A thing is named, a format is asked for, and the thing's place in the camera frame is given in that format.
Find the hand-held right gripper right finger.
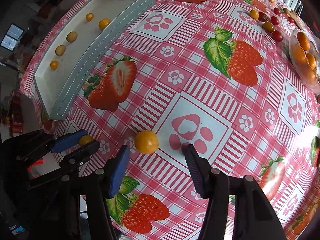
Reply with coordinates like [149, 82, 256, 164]
[182, 144, 288, 240]

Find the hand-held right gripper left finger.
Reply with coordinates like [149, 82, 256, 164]
[61, 145, 131, 240]

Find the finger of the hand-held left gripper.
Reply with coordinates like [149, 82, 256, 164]
[15, 129, 88, 161]
[25, 140, 100, 190]

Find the grey tray with white inside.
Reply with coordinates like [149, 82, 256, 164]
[33, 0, 156, 121]

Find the strawberry printed red tablecloth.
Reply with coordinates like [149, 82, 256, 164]
[19, 0, 320, 240]

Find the computer monitor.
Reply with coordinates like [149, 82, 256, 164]
[0, 35, 18, 50]
[6, 24, 25, 39]

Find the orange tangerine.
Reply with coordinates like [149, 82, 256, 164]
[305, 52, 317, 70]
[299, 64, 319, 85]
[292, 45, 307, 64]
[297, 32, 310, 51]

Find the clear glass bowl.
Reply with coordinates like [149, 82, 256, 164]
[289, 29, 320, 93]

